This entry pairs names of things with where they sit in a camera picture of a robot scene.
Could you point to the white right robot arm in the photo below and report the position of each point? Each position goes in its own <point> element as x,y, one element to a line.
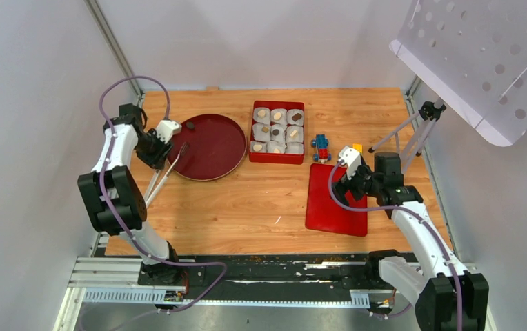
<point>444,293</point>

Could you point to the red box lid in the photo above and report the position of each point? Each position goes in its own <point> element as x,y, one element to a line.
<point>323,214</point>

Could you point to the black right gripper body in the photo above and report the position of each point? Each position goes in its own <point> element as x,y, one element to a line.
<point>362,183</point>

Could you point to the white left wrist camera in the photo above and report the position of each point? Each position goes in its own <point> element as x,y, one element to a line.
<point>166,129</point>

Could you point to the round dark red tray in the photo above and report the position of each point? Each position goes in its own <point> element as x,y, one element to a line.
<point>216,146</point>

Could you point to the perforated white light panel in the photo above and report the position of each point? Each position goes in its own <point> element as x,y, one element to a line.
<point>473,55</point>

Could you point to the blue red toy car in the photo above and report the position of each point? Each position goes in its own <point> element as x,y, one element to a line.
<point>320,146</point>

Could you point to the wooden metal food tongs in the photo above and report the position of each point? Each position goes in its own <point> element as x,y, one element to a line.
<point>155,186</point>

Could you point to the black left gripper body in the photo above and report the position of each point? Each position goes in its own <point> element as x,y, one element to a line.
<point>152,149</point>

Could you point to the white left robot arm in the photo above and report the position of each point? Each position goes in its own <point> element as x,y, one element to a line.
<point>113,200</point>

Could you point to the red rectangular chocolate box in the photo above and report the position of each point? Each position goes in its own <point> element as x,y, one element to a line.
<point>265,148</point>

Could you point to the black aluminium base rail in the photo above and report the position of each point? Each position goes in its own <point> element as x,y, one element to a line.
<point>258,280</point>

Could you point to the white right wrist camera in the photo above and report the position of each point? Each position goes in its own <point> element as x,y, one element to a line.
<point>349,158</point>

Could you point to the brown square chocolate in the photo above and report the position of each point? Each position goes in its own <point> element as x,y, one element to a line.
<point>296,117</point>

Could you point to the yellow green toy block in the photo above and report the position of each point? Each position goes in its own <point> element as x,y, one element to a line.
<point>358,147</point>

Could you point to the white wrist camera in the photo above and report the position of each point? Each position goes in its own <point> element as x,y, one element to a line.
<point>166,129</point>
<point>349,158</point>

